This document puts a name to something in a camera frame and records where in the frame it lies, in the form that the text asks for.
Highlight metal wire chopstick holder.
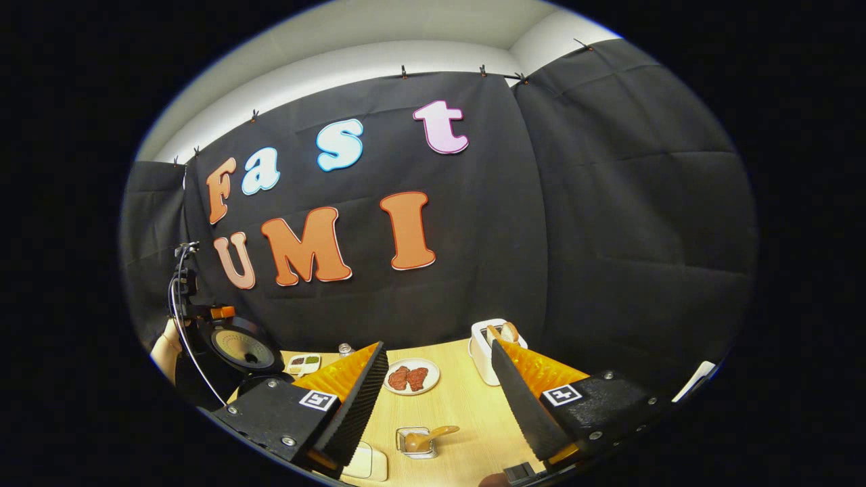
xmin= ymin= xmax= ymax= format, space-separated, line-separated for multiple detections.
xmin=396 ymin=426 xmax=440 ymax=459

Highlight black backdrop cloth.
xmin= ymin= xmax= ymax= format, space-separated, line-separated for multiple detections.
xmin=120 ymin=39 xmax=758 ymax=407

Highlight white divided condiment dish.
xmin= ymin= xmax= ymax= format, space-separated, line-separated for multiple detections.
xmin=284 ymin=353 xmax=322 ymax=377

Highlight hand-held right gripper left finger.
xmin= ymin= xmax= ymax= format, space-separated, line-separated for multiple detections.
xmin=211 ymin=342 xmax=390 ymax=478

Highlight wooden spoon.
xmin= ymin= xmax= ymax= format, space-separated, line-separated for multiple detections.
xmin=405 ymin=425 xmax=461 ymax=453

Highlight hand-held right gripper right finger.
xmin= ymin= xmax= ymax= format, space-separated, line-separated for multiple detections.
xmin=491 ymin=338 xmax=677 ymax=467

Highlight white packages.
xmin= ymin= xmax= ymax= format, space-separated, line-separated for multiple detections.
xmin=673 ymin=361 xmax=716 ymax=403

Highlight white round plate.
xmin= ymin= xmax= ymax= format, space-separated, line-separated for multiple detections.
xmin=383 ymin=358 xmax=440 ymax=396

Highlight white toaster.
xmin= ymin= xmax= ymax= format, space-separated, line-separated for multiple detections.
xmin=469 ymin=319 xmax=528 ymax=386

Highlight black rice cooker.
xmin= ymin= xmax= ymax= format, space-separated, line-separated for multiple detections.
xmin=202 ymin=317 xmax=295 ymax=405

